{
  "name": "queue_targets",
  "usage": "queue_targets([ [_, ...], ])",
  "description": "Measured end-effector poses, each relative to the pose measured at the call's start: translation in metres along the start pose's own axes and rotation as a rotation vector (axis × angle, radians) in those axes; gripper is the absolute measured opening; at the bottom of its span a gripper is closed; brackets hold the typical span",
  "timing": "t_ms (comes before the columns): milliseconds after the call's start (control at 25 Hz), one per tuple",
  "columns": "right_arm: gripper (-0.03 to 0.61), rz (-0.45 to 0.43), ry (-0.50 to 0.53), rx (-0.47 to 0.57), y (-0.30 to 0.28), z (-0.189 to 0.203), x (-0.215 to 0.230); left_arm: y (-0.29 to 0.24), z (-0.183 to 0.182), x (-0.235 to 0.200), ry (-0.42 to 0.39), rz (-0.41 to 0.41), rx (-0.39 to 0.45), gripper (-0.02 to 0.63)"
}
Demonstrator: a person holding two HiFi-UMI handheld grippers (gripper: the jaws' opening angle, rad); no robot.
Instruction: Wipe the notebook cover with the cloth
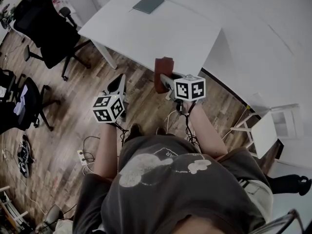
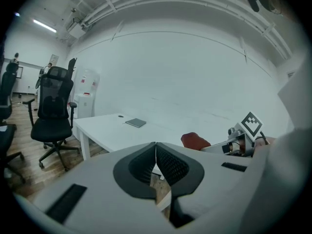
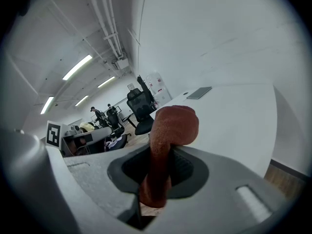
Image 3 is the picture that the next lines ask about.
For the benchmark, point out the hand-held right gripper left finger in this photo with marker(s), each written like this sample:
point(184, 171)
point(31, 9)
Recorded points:
point(92, 172)

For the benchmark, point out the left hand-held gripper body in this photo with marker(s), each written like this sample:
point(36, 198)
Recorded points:
point(97, 133)

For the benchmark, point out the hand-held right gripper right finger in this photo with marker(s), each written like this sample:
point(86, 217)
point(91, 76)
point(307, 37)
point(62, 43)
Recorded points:
point(219, 203)

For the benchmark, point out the brown cloth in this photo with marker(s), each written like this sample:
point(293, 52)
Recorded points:
point(174, 127)

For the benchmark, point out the grey notebook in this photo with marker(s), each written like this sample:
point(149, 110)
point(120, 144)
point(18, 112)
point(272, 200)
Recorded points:
point(198, 93)

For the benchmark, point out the yellow cap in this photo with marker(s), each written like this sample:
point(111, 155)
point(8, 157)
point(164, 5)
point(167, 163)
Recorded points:
point(86, 126)

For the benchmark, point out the long ceiling light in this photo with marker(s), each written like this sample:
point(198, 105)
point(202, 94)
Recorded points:
point(47, 105)
point(82, 100)
point(106, 82)
point(77, 67)

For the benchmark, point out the black mesh office chair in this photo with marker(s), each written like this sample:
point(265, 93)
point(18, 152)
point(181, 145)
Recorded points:
point(141, 107)

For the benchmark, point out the black tall stand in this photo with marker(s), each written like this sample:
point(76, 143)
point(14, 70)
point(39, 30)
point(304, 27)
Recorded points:
point(145, 88)

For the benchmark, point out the white ceiling junction box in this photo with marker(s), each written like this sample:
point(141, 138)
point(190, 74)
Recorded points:
point(122, 64)

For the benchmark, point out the white ceiling pipes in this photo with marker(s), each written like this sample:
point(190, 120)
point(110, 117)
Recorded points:
point(104, 21)

